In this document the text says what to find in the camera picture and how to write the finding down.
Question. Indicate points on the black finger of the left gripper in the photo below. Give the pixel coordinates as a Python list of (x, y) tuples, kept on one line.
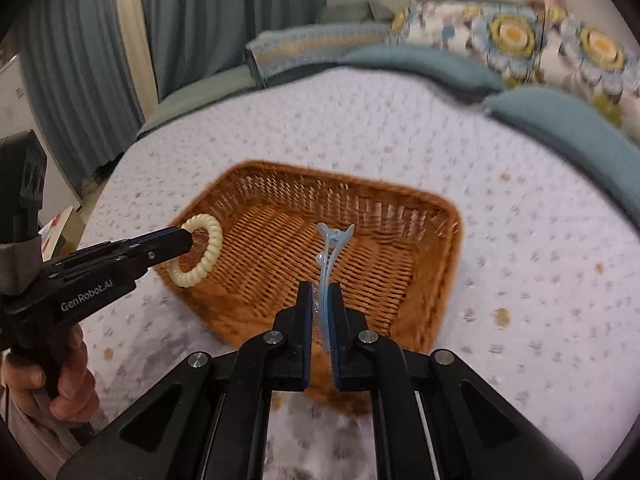
[(159, 246)]

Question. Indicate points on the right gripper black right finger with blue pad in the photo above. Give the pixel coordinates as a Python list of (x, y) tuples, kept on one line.
[(365, 361)]

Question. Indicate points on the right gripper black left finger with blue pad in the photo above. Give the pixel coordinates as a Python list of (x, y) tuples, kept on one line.
[(243, 382)]

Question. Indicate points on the light blue hair clip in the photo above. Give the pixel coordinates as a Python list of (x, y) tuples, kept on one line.
[(334, 240)]

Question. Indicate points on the person's left hand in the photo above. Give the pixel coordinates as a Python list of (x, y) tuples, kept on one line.
[(77, 401)]

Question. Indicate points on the floral lavender bed quilt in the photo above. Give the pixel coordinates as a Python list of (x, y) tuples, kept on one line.
[(545, 305)]

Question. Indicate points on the folded blue striped blanket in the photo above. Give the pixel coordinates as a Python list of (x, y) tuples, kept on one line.
[(282, 56)]

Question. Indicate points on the blue-grey curtain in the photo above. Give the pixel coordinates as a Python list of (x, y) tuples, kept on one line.
[(96, 69)]

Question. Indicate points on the teal pillow far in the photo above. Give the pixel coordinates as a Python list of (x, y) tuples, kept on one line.
[(454, 71)]

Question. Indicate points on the teal pillow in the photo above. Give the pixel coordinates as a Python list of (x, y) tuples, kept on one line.
[(454, 71), (579, 134)]

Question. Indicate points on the teal pillow near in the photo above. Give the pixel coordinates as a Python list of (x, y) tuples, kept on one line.
[(579, 134)]

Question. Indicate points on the floral patterned cushion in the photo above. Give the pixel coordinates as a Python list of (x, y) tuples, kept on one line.
[(532, 44)]

